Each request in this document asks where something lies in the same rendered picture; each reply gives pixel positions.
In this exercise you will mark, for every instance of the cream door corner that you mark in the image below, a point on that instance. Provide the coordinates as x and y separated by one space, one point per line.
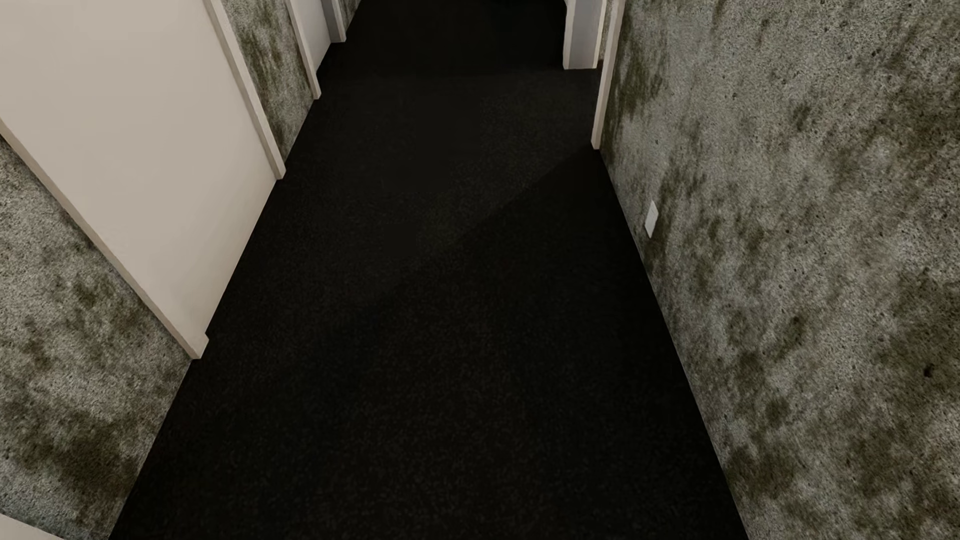
19 529

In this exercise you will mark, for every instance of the cream open door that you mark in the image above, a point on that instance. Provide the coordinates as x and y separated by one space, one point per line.
582 31

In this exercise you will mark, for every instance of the narrow cream door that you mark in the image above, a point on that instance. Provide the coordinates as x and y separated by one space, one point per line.
309 34

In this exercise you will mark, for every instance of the wide cream door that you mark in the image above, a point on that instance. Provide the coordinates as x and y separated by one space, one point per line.
142 150

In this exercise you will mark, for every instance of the white wall outlet plate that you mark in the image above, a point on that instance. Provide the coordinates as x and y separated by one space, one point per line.
651 219

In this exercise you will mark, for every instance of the cream door frame post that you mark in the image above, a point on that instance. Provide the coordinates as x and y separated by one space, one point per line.
607 71

